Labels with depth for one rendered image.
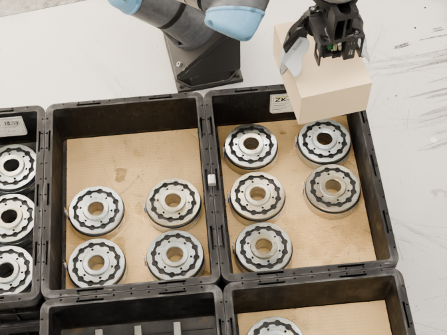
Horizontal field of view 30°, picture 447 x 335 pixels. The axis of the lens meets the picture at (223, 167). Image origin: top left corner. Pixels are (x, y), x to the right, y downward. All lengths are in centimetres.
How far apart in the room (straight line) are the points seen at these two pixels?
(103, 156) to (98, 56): 39
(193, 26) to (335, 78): 47
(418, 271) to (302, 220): 27
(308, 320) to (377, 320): 12
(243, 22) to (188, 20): 59
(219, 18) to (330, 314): 58
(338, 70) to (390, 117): 49
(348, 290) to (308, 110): 31
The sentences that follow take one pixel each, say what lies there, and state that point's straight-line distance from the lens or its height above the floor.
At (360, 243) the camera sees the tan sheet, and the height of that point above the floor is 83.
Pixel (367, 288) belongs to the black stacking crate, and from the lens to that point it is 145.
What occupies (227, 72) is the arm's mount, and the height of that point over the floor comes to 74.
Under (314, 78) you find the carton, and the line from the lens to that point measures 138.
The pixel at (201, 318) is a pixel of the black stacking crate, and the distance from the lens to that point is 148.
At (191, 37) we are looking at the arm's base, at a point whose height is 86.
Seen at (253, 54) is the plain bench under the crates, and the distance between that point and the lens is 195.
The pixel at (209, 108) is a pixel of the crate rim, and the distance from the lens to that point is 157.
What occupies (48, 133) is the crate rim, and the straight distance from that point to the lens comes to 158.
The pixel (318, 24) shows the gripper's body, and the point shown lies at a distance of 130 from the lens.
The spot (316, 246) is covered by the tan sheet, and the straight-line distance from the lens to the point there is 154.
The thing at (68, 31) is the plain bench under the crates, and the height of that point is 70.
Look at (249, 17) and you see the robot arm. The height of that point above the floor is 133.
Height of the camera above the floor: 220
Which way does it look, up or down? 58 degrees down
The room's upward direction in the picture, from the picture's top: 2 degrees counter-clockwise
